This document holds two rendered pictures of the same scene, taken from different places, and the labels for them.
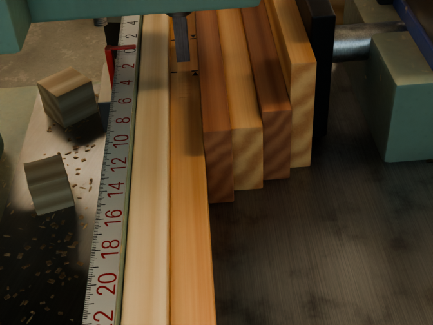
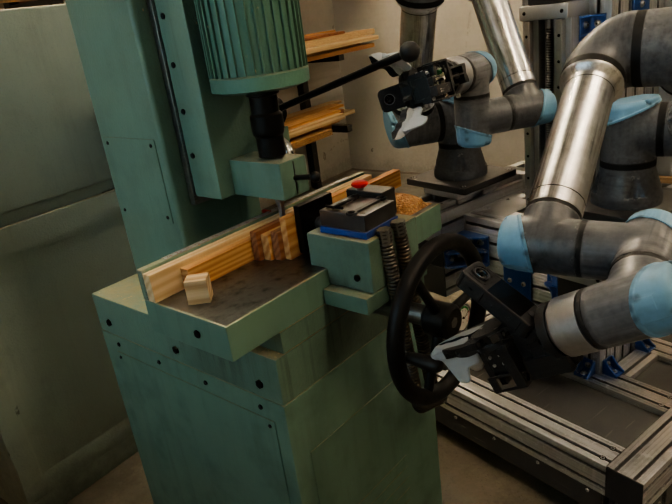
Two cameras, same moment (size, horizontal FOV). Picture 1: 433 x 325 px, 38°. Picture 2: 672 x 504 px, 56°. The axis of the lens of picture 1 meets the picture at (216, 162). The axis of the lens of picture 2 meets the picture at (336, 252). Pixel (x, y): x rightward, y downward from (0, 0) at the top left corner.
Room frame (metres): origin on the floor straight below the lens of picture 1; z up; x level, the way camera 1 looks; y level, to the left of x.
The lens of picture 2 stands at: (-0.39, -0.84, 1.31)
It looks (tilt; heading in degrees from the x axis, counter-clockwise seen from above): 21 degrees down; 44
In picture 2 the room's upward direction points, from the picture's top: 8 degrees counter-clockwise
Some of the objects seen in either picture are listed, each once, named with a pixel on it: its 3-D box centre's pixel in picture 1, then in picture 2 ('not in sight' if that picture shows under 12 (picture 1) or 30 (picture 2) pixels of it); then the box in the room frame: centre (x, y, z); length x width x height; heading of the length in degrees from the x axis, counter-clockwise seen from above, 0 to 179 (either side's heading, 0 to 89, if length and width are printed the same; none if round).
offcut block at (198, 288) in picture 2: not in sight; (198, 288); (0.12, -0.04, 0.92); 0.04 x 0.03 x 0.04; 134
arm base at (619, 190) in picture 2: not in sight; (626, 178); (1.05, -0.40, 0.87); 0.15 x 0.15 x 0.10
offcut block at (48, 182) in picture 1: (49, 184); not in sight; (0.40, 0.14, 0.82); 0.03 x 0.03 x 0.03; 18
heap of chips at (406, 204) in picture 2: not in sight; (395, 200); (0.63, -0.07, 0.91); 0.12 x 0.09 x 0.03; 91
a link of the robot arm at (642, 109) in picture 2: not in sight; (632, 127); (1.05, -0.41, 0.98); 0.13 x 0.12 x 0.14; 99
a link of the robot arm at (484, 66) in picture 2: not in sight; (470, 73); (0.80, -0.16, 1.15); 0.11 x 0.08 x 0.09; 1
